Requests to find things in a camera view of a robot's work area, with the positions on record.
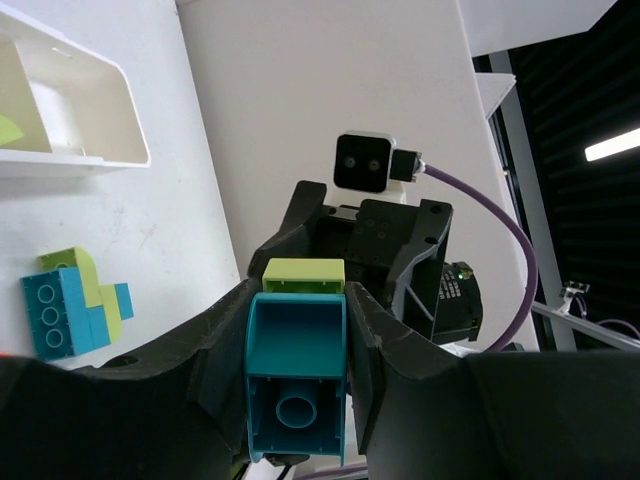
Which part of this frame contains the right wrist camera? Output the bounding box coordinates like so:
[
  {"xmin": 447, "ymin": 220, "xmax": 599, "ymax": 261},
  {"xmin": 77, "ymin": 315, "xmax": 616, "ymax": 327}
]
[{"xmin": 332, "ymin": 131, "xmax": 425, "ymax": 205}]

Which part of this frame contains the teal frog lego brick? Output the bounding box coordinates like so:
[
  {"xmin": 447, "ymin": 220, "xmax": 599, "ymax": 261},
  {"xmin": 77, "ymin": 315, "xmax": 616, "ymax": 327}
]
[{"xmin": 244, "ymin": 293, "xmax": 347, "ymax": 462}]

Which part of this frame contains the lime green curved lego brick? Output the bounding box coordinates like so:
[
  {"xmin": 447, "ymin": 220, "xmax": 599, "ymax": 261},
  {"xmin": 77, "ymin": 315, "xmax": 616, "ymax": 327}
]
[{"xmin": 0, "ymin": 115, "xmax": 24, "ymax": 146}]

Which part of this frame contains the lime green stepped lego brick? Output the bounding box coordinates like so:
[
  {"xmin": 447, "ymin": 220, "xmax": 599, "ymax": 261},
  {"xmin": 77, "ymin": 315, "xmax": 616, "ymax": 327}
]
[{"xmin": 38, "ymin": 247, "xmax": 123, "ymax": 348}]

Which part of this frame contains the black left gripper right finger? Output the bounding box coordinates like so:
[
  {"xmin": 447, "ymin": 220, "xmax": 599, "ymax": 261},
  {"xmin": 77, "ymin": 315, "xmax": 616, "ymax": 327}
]
[{"xmin": 345, "ymin": 282, "xmax": 639, "ymax": 479}]

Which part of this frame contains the white divided plastic tray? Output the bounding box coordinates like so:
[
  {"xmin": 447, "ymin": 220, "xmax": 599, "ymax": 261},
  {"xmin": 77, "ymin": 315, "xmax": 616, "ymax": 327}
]
[{"xmin": 1, "ymin": 4, "xmax": 150, "ymax": 178}]

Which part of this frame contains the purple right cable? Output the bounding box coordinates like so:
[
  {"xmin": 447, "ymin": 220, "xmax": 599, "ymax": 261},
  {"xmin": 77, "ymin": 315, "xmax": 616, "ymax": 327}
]
[{"xmin": 419, "ymin": 162, "xmax": 540, "ymax": 354}]

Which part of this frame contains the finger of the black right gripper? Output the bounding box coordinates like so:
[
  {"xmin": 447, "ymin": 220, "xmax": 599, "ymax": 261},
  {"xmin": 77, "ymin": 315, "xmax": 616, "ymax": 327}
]
[{"xmin": 248, "ymin": 180, "xmax": 327, "ymax": 279}]

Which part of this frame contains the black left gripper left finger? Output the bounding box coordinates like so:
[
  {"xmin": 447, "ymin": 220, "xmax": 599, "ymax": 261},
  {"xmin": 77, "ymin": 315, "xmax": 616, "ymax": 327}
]
[{"xmin": 1, "ymin": 279, "xmax": 259, "ymax": 479}]

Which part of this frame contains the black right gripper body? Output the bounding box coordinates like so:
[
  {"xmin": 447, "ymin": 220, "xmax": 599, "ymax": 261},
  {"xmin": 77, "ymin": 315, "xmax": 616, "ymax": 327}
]
[{"xmin": 312, "ymin": 199, "xmax": 453, "ymax": 340}]

